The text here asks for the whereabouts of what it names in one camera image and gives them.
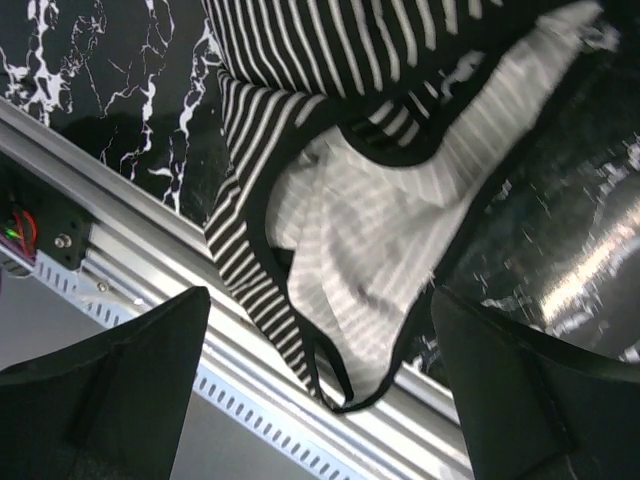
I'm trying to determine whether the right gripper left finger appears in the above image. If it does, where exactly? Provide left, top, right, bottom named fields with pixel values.
left=1, top=287, right=210, bottom=479

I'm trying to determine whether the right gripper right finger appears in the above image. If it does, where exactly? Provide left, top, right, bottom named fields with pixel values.
left=431, top=287, right=639, bottom=479

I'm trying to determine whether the thin-striped black tank top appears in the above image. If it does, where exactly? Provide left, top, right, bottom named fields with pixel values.
left=205, top=1, right=620, bottom=413

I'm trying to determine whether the black marble mat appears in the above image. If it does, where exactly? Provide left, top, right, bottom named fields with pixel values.
left=1, top=1, right=639, bottom=351

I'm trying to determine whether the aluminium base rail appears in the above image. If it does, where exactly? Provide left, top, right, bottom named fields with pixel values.
left=1, top=103, right=473, bottom=479

